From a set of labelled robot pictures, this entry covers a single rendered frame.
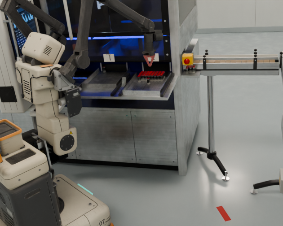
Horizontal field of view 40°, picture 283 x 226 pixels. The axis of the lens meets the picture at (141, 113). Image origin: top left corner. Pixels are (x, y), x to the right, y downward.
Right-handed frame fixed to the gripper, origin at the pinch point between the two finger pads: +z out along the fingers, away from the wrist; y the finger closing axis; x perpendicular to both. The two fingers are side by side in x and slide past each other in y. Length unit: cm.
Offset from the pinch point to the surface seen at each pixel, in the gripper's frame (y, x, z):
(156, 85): 17.4, 0.5, 17.6
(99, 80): 26, 47, 16
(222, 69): 49, -41, 12
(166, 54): 35.5, -3.1, -1.6
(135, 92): 0.8, 11.1, 18.3
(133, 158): 49, 32, 87
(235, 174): 58, -51, 101
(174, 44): 34.5, -9.4, -8.3
